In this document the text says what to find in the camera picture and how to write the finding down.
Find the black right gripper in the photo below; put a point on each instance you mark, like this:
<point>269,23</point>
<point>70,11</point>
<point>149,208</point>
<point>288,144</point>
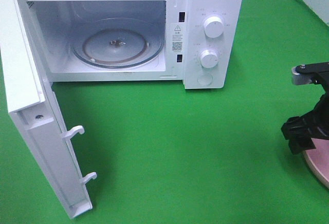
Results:
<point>299,130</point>

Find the pink round plate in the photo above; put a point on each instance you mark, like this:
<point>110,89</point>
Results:
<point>317,160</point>

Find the round white door button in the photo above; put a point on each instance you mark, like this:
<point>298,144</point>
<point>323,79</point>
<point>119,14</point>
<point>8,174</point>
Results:
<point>205,79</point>

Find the lower white round knob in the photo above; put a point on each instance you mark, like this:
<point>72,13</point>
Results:
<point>208,59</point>

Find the white round knob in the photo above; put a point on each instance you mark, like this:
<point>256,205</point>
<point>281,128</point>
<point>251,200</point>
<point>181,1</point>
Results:
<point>213,27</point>
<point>208,59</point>

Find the upper white round knob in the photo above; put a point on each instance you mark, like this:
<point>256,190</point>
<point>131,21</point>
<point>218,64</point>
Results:
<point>213,27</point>

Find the green table cloth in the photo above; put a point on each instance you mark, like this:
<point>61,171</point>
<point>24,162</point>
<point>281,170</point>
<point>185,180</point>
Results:
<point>164,154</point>

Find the white microwave oven body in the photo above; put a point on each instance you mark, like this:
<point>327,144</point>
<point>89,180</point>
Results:
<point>51,22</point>

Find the glass microwave turntable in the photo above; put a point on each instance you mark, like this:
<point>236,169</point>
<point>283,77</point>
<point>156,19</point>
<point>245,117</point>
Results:
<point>118,43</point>

